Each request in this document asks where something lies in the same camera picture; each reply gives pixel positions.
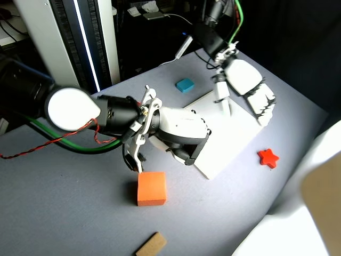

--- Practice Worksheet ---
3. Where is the blue block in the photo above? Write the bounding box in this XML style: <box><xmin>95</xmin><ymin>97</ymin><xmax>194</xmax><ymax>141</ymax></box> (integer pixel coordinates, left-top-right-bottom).
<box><xmin>175</xmin><ymin>78</ymin><xmax>195</xmax><ymax>93</ymax></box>

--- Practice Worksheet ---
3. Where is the tan cardboard panel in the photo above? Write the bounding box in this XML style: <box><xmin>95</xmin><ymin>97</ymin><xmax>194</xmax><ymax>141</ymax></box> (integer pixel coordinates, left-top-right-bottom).
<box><xmin>301</xmin><ymin>151</ymin><xmax>341</xmax><ymax>256</ymax></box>

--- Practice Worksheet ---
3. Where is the orange cube block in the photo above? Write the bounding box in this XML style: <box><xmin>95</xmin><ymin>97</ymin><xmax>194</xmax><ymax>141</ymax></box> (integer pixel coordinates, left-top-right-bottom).
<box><xmin>137</xmin><ymin>171</ymin><xmax>168</xmax><ymax>207</ymax></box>

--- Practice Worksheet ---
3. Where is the green cable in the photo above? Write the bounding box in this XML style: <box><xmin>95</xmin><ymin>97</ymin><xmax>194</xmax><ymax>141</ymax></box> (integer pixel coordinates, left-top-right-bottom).
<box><xmin>25</xmin><ymin>117</ymin><xmax>124</xmax><ymax>155</ymax></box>
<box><xmin>226</xmin><ymin>0</ymin><xmax>245</xmax><ymax>45</ymax></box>

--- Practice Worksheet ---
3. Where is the white usb hub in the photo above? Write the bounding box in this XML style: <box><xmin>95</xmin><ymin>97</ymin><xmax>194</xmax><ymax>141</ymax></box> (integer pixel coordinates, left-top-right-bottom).
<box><xmin>174</xmin><ymin>36</ymin><xmax>194</xmax><ymax>59</ymax></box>

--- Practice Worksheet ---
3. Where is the red star block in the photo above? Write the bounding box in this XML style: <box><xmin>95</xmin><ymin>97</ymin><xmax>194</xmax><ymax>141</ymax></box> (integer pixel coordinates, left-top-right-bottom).
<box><xmin>257</xmin><ymin>148</ymin><xmax>280</xmax><ymax>169</ymax></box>

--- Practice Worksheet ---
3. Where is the tan wooden block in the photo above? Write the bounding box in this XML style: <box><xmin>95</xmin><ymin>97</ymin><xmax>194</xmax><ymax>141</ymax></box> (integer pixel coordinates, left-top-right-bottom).
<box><xmin>135</xmin><ymin>231</ymin><xmax>168</xmax><ymax>256</ymax></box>

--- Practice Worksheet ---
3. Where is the wooden cutting board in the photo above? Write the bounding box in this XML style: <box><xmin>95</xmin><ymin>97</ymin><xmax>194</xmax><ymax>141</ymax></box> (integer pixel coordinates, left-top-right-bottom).
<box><xmin>183</xmin><ymin>89</ymin><xmax>269</xmax><ymax>180</ymax></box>

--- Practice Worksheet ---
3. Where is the silver flat device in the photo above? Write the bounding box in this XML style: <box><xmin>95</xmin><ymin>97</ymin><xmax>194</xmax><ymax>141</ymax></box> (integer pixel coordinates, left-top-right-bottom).
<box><xmin>142</xmin><ymin>11</ymin><xmax>166</xmax><ymax>21</ymax></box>

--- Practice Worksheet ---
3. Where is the silver black cabinet column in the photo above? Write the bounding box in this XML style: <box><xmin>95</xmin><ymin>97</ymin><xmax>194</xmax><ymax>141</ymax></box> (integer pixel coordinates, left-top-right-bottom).
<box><xmin>13</xmin><ymin>0</ymin><xmax>120</xmax><ymax>93</ymax></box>

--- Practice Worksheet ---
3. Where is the white paper sheet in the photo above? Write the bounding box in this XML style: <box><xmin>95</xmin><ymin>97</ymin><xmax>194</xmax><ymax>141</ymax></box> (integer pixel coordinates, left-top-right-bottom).
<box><xmin>183</xmin><ymin>90</ymin><xmax>267</xmax><ymax>171</ymax></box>

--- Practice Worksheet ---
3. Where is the red black twisted wire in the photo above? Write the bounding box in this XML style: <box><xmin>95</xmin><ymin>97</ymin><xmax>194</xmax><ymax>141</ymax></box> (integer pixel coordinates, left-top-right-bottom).
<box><xmin>0</xmin><ymin>118</ymin><xmax>118</xmax><ymax>160</ymax></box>

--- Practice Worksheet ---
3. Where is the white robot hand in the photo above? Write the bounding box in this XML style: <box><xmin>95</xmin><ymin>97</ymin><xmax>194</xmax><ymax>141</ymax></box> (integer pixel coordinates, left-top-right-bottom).
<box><xmin>148</xmin><ymin>106</ymin><xmax>213</xmax><ymax>166</ymax></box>
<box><xmin>212</xmin><ymin>57</ymin><xmax>277</xmax><ymax>127</ymax></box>

